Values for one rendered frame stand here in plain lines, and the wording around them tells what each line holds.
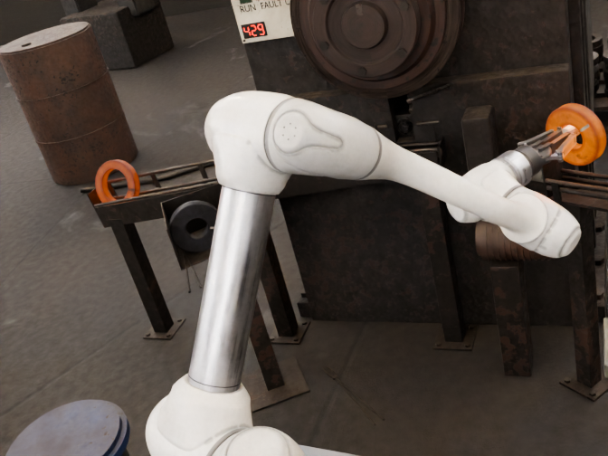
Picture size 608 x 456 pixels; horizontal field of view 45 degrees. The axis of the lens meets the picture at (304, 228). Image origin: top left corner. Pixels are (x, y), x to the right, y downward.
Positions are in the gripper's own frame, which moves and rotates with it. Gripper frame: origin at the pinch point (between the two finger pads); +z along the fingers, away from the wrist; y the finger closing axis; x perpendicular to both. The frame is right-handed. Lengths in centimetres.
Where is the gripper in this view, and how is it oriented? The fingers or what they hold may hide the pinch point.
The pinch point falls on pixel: (574, 128)
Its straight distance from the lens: 190.3
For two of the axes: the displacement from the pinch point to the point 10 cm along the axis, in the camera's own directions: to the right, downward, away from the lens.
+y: 5.6, 2.7, -7.8
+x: -2.7, -8.4, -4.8
